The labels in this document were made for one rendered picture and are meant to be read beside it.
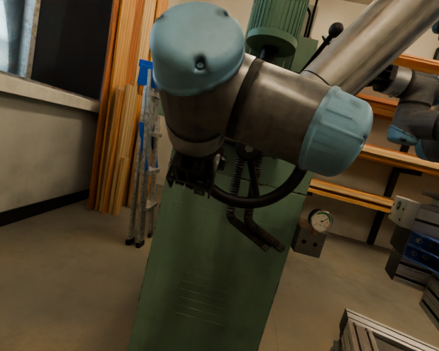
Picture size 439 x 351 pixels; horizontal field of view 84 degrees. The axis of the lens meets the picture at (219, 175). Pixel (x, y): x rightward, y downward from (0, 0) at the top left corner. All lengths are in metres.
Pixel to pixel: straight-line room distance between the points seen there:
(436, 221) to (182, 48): 0.94
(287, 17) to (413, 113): 0.46
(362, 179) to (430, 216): 2.52
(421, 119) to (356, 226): 2.87
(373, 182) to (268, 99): 3.38
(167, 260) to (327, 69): 0.72
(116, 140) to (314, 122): 1.93
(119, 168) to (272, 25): 1.60
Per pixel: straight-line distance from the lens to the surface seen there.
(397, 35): 0.39
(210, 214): 0.78
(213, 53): 0.19
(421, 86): 0.85
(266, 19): 0.92
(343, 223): 3.54
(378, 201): 3.07
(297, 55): 1.16
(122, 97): 2.08
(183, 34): 0.20
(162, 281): 0.91
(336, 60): 0.36
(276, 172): 0.76
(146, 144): 1.58
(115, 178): 2.12
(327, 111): 0.21
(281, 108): 0.20
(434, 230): 1.02
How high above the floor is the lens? 0.81
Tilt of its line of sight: 8 degrees down
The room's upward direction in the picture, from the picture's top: 14 degrees clockwise
